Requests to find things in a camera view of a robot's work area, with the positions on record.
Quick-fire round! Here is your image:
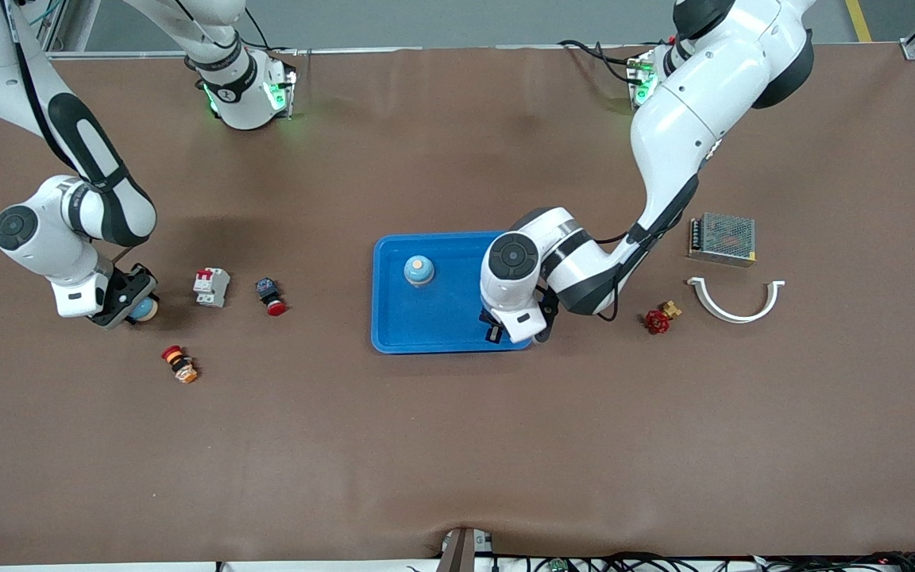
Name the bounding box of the black cable at arm base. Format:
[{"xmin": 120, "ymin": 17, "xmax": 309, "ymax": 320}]
[{"xmin": 557, "ymin": 38, "xmax": 643, "ymax": 87}]

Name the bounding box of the white curved pipe clamp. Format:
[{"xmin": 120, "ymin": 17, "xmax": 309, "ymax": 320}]
[{"xmin": 686, "ymin": 276, "xmax": 786, "ymax": 325}]

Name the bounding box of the blue plastic tray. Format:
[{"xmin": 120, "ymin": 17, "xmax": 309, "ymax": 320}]
[{"xmin": 371, "ymin": 230, "xmax": 536, "ymax": 355}]

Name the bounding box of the white circuit breaker red switch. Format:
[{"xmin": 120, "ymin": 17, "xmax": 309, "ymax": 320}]
[{"xmin": 193, "ymin": 267, "xmax": 231, "ymax": 309}]

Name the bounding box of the aluminium frame structure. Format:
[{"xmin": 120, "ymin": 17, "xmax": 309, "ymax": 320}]
[{"xmin": 9, "ymin": 0, "xmax": 105, "ymax": 56}]

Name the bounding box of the metal mesh power supply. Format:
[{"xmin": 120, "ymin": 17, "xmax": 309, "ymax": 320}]
[{"xmin": 688, "ymin": 211, "xmax": 757, "ymax": 268}]

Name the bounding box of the red mushroom pushbutton black body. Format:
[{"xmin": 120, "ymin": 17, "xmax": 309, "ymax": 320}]
[{"xmin": 255, "ymin": 277, "xmax": 288, "ymax": 317}]

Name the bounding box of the red yellow striped pushbutton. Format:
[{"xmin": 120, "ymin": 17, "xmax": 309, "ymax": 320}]
[{"xmin": 160, "ymin": 345, "xmax": 199, "ymax": 385}]

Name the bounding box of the brass valve red handle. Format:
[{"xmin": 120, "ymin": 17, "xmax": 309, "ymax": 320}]
[{"xmin": 645, "ymin": 300, "xmax": 683, "ymax": 335}]

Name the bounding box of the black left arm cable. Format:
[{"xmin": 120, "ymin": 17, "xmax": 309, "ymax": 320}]
[{"xmin": 591, "ymin": 230, "xmax": 637, "ymax": 323}]

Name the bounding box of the yellow floor tape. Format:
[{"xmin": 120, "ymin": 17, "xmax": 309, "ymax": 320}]
[{"xmin": 845, "ymin": 0, "xmax": 875, "ymax": 44}]

